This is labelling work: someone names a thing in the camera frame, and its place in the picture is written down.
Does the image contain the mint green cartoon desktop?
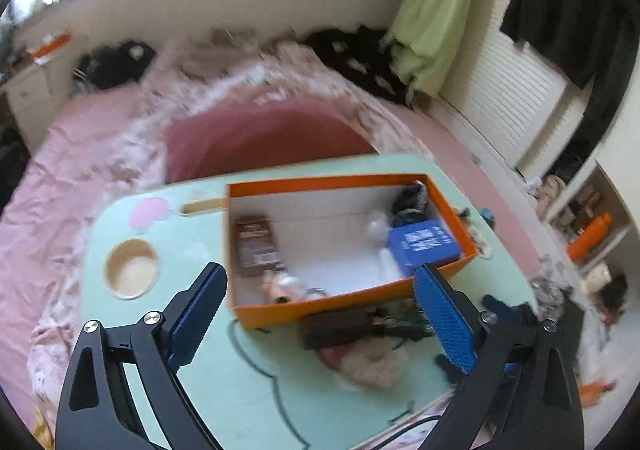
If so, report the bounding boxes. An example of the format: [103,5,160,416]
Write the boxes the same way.
[80,153,538,450]

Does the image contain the green toy car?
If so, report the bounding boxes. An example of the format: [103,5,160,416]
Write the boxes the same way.
[372,302,436,341]

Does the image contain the black hanging clothes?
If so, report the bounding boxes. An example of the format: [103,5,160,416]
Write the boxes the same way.
[501,0,640,176]

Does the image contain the white louvered panel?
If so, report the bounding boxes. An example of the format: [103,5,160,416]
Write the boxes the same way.
[445,27,571,171]

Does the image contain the light green hanging cloth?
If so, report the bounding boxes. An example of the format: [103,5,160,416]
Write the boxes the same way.
[385,0,496,98]

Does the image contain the orange bottle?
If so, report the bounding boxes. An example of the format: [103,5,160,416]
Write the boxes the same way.
[566,212,613,262]

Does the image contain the white open shelf unit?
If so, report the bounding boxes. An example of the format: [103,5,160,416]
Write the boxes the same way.
[542,160,640,281]

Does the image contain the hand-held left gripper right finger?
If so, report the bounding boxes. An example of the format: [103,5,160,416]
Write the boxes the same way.
[414,264,586,450]

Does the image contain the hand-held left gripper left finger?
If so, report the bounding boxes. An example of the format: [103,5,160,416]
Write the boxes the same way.
[56,262,228,450]

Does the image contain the orange white flat carton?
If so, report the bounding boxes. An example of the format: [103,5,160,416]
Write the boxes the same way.
[32,32,73,65]

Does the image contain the black bag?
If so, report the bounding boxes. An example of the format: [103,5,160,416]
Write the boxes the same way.
[75,41,156,91]

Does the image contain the white fluffy pompom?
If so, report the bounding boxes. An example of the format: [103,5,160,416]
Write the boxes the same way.
[317,342,408,391]

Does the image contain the chubby figurine with key ring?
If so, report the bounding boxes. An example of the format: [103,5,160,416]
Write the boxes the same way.
[261,271,328,305]

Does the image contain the black clothes pile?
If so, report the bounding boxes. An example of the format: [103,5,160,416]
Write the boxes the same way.
[305,25,426,106]

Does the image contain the pink bed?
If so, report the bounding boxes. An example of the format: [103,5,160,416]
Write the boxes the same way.
[0,80,556,450]

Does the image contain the brown rectangular packet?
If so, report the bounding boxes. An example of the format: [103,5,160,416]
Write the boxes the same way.
[234,216,280,279]

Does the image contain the white desk with drawer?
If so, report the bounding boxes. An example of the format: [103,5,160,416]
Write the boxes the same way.
[0,30,91,146]

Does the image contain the black cable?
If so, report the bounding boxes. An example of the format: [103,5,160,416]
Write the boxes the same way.
[385,415,446,441]

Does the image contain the dark pink pillow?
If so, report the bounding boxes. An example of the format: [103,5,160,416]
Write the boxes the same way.
[164,99,378,183]

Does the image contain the brown wallet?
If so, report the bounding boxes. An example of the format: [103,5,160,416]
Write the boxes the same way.
[299,306,373,351]

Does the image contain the pink floral quilt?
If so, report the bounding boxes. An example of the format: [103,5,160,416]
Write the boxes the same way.
[27,37,436,431]

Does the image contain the blue printed box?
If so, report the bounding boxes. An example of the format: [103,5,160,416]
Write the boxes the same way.
[386,222,462,277]

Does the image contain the black patterned bundle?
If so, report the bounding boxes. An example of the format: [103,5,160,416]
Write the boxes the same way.
[391,182,431,226]

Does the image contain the large orange cardboard box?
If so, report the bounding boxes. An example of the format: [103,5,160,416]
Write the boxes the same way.
[226,173,481,330]

